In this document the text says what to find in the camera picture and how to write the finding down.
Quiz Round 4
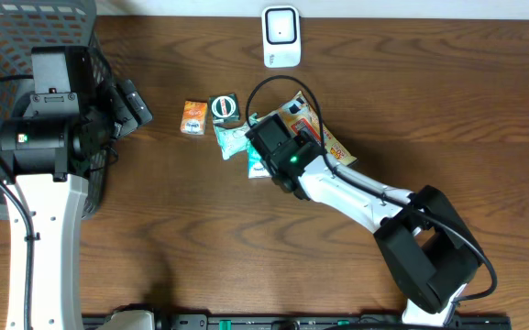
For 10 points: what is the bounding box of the yellow white snack bag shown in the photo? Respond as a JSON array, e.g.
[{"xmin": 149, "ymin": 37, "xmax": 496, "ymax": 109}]
[{"xmin": 270, "ymin": 91, "xmax": 358, "ymax": 166}]

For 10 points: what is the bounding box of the green tissue pack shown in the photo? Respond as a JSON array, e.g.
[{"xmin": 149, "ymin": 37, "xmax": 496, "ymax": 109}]
[{"xmin": 247, "ymin": 144, "xmax": 270, "ymax": 179}]

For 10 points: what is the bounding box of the mint green snack pouch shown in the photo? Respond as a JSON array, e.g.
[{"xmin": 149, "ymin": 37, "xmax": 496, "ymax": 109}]
[{"xmin": 214, "ymin": 114, "xmax": 258, "ymax": 160}]

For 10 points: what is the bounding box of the orange tissue pack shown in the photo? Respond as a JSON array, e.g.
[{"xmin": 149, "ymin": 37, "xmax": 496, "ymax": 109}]
[{"xmin": 180, "ymin": 101, "xmax": 207, "ymax": 135}]

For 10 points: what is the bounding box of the round green white item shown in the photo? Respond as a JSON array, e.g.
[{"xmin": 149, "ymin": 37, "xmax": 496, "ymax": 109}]
[{"xmin": 208, "ymin": 93, "xmax": 240, "ymax": 125}]

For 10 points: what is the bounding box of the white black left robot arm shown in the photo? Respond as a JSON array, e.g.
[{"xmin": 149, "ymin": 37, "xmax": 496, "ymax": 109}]
[{"xmin": 0, "ymin": 46, "xmax": 153, "ymax": 329}]

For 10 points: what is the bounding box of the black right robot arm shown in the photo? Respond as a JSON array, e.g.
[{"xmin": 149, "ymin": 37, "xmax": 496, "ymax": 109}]
[{"xmin": 250, "ymin": 122, "xmax": 489, "ymax": 327}]

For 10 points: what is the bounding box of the white barcode scanner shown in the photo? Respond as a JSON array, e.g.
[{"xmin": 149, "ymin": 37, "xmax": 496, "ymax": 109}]
[{"xmin": 261, "ymin": 5, "xmax": 302, "ymax": 69}]

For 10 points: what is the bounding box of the dark grey plastic basket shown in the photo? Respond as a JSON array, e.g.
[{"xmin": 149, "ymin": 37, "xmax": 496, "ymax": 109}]
[{"xmin": 0, "ymin": 0, "xmax": 116, "ymax": 126}]

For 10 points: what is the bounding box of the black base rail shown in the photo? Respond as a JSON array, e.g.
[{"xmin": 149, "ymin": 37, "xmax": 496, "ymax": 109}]
[{"xmin": 83, "ymin": 313, "xmax": 513, "ymax": 330}]

